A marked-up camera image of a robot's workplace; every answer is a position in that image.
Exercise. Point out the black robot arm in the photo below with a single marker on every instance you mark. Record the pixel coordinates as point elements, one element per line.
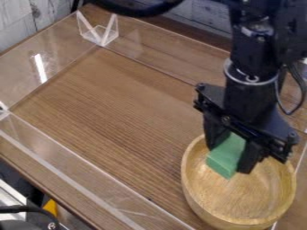
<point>269,32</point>

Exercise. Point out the yellow black device lower left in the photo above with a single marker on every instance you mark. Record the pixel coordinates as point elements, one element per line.
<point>67,220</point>

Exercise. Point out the brown wooden bowl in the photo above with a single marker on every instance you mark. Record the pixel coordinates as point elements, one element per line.
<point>247,202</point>

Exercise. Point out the green rectangular block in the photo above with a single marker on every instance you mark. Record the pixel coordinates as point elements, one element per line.
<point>225,156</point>

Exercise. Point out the clear acrylic enclosure wall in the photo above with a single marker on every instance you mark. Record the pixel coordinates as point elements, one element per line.
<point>98,120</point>

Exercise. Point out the clear acrylic corner bracket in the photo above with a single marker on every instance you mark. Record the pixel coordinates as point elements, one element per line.
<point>102,35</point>

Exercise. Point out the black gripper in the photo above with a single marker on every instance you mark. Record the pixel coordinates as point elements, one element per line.
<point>245,110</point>

